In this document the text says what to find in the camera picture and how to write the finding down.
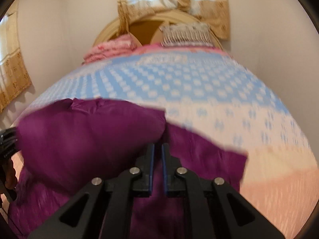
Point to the purple puffer jacket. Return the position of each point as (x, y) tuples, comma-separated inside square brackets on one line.
[(68, 143)]

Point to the striped grey pillow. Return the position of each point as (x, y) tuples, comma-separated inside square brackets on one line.
[(191, 34)]

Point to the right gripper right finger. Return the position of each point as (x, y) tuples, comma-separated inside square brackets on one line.
[(212, 208)]

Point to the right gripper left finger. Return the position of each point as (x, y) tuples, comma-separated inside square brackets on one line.
[(102, 208)]

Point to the polka dot bed sheet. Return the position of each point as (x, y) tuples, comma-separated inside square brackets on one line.
[(212, 95)]

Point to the beige window curtain left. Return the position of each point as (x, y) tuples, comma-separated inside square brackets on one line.
[(14, 76)]

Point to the person's left hand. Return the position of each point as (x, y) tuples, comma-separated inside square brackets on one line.
[(10, 175)]

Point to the folded pink blanket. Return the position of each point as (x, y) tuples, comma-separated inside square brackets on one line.
[(121, 45)]

